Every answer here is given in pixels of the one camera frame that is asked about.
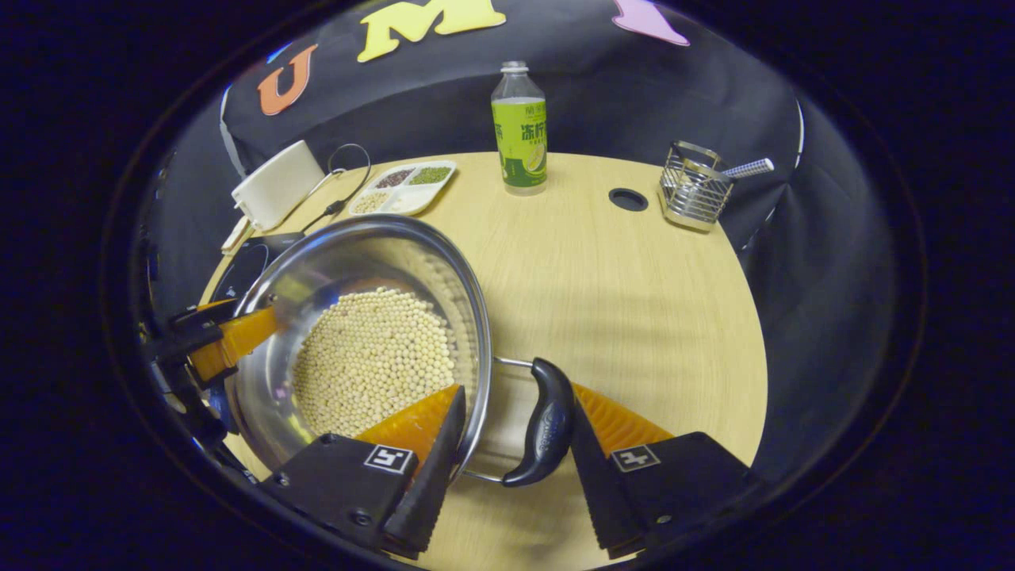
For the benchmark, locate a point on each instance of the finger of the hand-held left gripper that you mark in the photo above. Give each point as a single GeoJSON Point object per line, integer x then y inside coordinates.
{"type": "Point", "coordinates": [238, 337]}
{"type": "Point", "coordinates": [198, 315]}

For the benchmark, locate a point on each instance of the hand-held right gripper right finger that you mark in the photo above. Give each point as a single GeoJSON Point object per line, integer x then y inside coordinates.
{"type": "Point", "coordinates": [603, 492]}

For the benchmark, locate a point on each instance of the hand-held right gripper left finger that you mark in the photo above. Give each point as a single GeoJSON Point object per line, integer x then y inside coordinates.
{"type": "Point", "coordinates": [432, 476]}

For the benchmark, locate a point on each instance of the black induction cooktop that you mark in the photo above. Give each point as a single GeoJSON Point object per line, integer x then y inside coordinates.
{"type": "Point", "coordinates": [246, 267]}

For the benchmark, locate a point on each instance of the pile of soybeans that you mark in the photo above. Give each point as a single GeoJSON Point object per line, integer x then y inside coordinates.
{"type": "Point", "coordinates": [373, 357]}

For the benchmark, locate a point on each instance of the stainless steel pot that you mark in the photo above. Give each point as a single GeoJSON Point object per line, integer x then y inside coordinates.
{"type": "Point", "coordinates": [357, 254]}

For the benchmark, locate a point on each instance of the white toaster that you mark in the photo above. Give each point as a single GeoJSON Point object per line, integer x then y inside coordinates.
{"type": "Point", "coordinates": [277, 186]}

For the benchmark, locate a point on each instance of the white divided bean dish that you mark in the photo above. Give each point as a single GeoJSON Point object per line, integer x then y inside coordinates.
{"type": "Point", "coordinates": [404, 198]}

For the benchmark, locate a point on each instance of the black table grommet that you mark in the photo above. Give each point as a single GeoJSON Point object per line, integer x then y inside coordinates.
{"type": "Point", "coordinates": [628, 199]}

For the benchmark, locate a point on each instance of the green drink bottle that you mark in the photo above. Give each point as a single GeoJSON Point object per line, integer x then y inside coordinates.
{"type": "Point", "coordinates": [519, 143]}

